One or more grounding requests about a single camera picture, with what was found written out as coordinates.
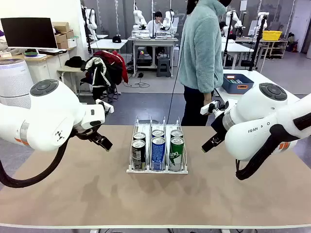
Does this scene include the person right hand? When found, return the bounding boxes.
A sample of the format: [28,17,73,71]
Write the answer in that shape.
[203,93,214,107]

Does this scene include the white air purifier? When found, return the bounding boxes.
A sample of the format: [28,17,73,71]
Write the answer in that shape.
[0,59,34,109]

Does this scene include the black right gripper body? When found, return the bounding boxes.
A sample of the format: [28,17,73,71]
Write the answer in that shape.
[210,113,230,141]

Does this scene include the cardboard box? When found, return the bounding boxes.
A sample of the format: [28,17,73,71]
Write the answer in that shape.
[54,33,69,49]
[58,29,75,39]
[52,21,70,33]

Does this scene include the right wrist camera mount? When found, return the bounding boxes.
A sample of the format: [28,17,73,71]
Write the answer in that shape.
[200,101,230,117]

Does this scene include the black stand pole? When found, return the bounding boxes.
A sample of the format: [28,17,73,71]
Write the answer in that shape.
[247,14,268,72]
[222,11,235,71]

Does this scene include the red jacket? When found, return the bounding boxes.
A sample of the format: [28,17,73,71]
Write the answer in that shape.
[93,50,129,84]

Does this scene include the white wire can dispenser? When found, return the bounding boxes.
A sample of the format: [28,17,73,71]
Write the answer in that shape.
[126,116,189,175]

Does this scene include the black computer monitor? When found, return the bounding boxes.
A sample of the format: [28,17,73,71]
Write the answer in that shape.
[0,17,58,55]

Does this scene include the grey plastic stool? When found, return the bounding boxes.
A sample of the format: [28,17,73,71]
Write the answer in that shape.
[156,57,171,78]

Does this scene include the teal sleeved right forearm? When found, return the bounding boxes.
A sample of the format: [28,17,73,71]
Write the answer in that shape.
[198,57,224,95]

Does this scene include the grey workbench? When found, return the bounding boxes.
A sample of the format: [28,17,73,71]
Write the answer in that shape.
[127,36,179,78]

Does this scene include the blue plastic basket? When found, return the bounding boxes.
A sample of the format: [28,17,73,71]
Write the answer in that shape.
[221,73,255,95]

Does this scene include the small beige side table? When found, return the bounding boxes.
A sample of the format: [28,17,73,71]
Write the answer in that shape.
[56,67,86,97]

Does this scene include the seated person white shirt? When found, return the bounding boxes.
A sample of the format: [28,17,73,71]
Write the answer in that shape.
[145,11,166,32]

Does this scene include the black hat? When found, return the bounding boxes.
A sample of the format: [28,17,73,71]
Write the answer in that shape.
[64,56,86,68]

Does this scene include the black and white jacket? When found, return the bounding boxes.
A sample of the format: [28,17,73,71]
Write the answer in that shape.
[80,55,117,102]

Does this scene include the person head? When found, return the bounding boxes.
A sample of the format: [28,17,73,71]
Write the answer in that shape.
[186,0,233,15]

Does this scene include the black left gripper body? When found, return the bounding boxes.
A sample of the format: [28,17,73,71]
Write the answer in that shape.
[72,126,98,143]

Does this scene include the white cabinet desk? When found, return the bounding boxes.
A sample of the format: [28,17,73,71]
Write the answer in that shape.
[24,47,78,84]

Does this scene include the yellow plastic crate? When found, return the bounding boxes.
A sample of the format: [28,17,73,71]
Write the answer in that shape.
[262,30,283,41]

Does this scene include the person in teal fleece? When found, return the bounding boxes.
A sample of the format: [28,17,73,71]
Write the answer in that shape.
[178,0,228,94]

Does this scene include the black trousers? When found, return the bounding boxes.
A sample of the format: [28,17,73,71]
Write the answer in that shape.
[181,85,216,127]

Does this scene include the large white table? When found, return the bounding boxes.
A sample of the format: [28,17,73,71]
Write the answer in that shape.
[215,69,302,109]

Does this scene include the wooden shelf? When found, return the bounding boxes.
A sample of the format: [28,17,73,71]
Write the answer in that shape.
[259,38,289,59]

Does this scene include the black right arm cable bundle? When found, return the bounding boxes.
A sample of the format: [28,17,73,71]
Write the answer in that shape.
[235,113,311,182]

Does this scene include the white background table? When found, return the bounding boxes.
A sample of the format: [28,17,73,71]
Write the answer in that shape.
[221,36,255,71]
[88,38,129,55]

